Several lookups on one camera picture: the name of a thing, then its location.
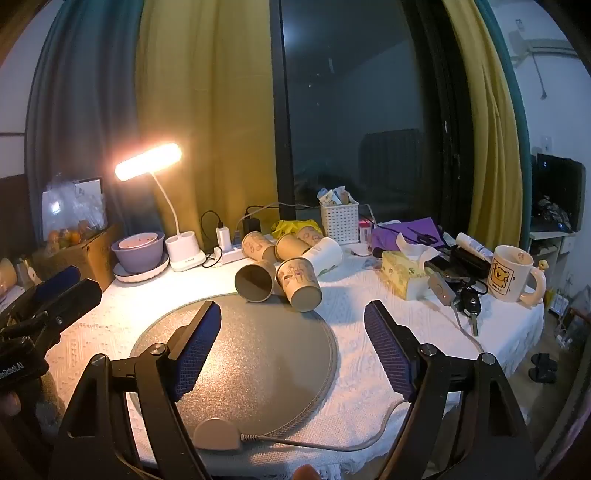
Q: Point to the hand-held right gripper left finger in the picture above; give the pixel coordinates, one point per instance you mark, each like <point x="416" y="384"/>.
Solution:
<point x="196" y="350"/>

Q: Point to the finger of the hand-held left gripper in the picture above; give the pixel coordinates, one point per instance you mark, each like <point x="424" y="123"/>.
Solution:
<point x="56" y="279"/>
<point x="69" y="297"/>

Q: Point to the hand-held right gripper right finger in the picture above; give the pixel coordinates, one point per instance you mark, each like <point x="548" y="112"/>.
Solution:
<point x="390" y="355"/>

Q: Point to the brown printed paper cup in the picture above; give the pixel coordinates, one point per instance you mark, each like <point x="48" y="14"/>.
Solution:
<point x="311" y="236"/>
<point x="300" y="286"/>
<point x="290" y="246"/>
<point x="253" y="282"/>
<point x="256" y="246"/>

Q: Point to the white paper cup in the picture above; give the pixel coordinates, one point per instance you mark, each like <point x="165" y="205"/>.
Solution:
<point x="325" y="256"/>

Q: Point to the person's left hand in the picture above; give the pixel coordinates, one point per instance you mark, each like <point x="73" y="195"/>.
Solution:
<point x="8" y="404"/>

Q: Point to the person's right hand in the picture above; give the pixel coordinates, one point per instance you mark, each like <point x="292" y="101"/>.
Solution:
<point x="305" y="473"/>

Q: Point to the oranges in box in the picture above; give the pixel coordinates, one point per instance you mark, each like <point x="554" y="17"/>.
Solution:
<point x="67" y="237"/>

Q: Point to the cardboard box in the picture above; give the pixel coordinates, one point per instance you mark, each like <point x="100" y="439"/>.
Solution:
<point x="94" y="258"/>

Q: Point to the round grey table mat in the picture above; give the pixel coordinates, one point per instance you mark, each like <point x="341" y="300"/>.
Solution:
<point x="258" y="360"/>

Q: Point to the white tablecloth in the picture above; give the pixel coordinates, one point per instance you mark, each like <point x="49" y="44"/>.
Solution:
<point x="360" y="300"/>

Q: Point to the white plate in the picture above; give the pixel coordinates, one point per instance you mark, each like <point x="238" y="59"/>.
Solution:
<point x="143" y="275"/>

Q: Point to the clear plastic bag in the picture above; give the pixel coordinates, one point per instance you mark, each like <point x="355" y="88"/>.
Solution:
<point x="74" y="203"/>

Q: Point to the purple bowl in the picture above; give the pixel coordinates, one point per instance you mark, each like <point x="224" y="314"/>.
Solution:
<point x="138" y="251"/>

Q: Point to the yellow tissue box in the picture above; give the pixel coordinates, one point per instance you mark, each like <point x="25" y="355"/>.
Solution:
<point x="401" y="272"/>

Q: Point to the round white puck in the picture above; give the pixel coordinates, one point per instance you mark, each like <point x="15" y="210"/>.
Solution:
<point x="217" y="435"/>

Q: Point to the black car key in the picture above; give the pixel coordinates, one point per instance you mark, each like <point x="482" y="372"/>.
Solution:
<point x="470" y="307"/>

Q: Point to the white power strip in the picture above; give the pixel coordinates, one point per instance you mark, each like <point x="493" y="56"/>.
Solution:
<point x="231" y="256"/>

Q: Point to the white charger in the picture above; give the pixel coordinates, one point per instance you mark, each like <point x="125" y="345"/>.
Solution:
<point x="224" y="237"/>

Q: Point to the black scissors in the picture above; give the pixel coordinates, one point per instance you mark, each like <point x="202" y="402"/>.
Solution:
<point x="422" y="238"/>

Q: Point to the black case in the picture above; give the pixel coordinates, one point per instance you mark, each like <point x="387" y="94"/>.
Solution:
<point x="468" y="263"/>

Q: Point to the purple cloth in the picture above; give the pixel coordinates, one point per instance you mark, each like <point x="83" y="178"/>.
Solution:
<point x="390" y="233"/>

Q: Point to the small pink capped bottle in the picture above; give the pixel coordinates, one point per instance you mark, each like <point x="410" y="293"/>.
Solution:
<point x="365" y="232"/>

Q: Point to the black charger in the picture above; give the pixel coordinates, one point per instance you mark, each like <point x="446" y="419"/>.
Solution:
<point x="251" y="226"/>

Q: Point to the white tube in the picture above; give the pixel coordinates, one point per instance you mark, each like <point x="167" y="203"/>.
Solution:
<point x="473" y="244"/>

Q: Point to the white plastic basket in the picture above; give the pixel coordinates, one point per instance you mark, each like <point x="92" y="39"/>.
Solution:
<point x="340" y="224"/>

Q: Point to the cream bear mug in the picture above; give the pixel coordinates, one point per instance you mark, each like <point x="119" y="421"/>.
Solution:
<point x="508" y="274"/>

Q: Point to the white desk lamp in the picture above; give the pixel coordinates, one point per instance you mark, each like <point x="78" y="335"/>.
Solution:
<point x="147" y="161"/>

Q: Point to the pair of dark slippers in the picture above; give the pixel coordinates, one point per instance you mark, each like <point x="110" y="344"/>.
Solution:
<point x="542" y="367"/>

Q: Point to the yellow cloth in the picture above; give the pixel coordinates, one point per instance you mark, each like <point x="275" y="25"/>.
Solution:
<point x="295" y="226"/>

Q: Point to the packets in basket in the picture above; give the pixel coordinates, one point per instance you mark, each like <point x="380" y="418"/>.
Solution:
<point x="334" y="196"/>

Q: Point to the small yellow duck figure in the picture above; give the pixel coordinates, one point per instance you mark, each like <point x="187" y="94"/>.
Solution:
<point x="543" y="265"/>

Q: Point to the white side desk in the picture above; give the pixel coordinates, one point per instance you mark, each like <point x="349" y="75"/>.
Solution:
<point x="551" y="244"/>

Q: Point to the black monitor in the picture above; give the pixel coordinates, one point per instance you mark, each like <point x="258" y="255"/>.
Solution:
<point x="558" y="189"/>

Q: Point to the yellow curtain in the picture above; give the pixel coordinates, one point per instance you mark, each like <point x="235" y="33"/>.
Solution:
<point x="207" y="92"/>
<point x="489" y="115"/>

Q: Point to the white air conditioner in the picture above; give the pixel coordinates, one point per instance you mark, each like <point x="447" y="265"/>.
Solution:
<point x="551" y="46"/>

